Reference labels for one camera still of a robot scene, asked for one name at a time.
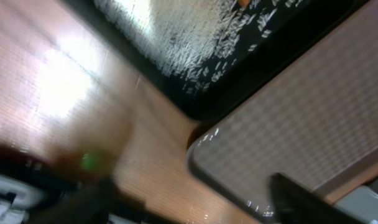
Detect brown serving tray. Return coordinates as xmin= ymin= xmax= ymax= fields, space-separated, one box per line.
xmin=187 ymin=0 xmax=378 ymax=223

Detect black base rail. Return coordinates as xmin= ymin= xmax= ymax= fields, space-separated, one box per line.
xmin=0 ymin=146 xmax=177 ymax=224

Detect orange carrot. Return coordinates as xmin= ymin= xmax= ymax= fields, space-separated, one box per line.
xmin=237 ymin=0 xmax=251 ymax=8

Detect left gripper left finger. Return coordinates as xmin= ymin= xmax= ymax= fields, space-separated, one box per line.
xmin=28 ymin=177 xmax=119 ymax=224

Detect black plastic tray bin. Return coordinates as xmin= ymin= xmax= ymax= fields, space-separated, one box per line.
xmin=67 ymin=0 xmax=364 ymax=121

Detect pile of white rice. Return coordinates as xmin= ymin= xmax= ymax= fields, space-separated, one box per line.
xmin=94 ymin=0 xmax=310 ymax=96

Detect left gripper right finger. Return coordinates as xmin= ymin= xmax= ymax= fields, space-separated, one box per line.
xmin=269 ymin=173 xmax=360 ymax=224

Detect grey dishwasher rack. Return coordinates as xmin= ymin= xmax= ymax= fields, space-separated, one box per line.
xmin=334 ymin=177 xmax=378 ymax=224

